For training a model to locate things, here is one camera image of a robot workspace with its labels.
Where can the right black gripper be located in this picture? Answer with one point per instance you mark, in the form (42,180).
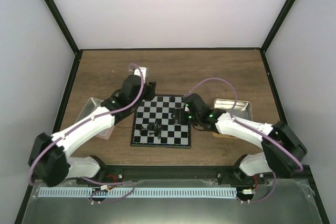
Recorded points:
(179,119)

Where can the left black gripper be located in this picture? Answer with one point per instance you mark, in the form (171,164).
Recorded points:
(151,88)

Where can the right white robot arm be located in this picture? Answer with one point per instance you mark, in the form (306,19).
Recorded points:
(281,150)

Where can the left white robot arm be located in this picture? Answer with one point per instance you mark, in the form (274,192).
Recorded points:
(51,157)

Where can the pile of black chess pieces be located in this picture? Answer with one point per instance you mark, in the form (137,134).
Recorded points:
(152,129)

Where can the black and white chessboard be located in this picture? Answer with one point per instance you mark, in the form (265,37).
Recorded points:
(160,109)

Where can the pink plastic tray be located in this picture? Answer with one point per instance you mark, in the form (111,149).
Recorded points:
(87,111)

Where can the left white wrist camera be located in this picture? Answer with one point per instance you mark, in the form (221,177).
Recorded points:
(141,71)

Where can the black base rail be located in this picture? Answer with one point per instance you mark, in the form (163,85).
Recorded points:
(221,174)

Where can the light blue cable duct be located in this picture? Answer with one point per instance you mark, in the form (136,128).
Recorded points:
(86,192)

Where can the black aluminium frame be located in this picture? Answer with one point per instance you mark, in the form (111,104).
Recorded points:
(78,55)

